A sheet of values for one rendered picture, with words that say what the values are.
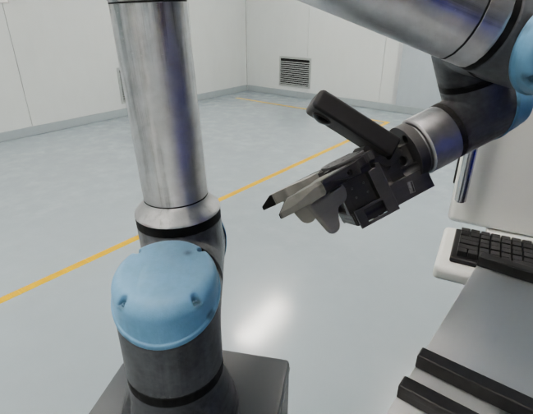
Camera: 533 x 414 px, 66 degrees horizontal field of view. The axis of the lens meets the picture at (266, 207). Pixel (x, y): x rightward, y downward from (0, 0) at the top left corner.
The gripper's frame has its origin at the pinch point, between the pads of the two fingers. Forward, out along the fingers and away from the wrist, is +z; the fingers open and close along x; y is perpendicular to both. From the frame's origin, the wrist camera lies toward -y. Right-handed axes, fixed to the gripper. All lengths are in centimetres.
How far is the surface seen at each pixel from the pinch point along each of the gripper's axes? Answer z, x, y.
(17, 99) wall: 147, 430, -180
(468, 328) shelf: -17.5, 1.8, 27.9
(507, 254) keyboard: -42, 26, 34
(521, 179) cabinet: -56, 33, 24
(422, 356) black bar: -8.2, -4.3, 24.2
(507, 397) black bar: -12.9, -10.5, 29.0
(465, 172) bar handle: -45, 34, 17
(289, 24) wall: -211, 583, -169
